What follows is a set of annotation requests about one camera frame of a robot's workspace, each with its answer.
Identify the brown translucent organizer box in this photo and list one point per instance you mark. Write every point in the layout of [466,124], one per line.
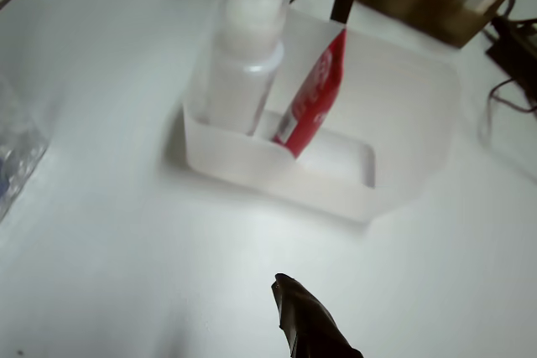
[428,10]

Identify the red cream tube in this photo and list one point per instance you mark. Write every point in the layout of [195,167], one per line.
[314,94]

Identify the black power adapter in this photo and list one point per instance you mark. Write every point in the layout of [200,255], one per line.
[518,56]

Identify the frosted plastic bin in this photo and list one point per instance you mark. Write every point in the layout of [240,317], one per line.
[377,131]

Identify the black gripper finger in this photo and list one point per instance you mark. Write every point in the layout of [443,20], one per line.
[310,324]

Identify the clear crystal-pattern organizer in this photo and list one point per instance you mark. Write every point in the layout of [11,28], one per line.
[21,152]

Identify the clear bottle with clear cap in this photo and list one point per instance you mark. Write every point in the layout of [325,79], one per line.
[243,52]

